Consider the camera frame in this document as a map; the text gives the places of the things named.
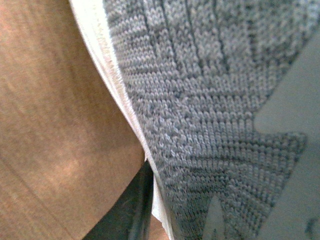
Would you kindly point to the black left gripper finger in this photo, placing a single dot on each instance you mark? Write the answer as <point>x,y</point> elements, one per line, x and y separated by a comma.
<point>130,216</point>

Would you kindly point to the grey knit sneaker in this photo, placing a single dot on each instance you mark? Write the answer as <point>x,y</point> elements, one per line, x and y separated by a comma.
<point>224,97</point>

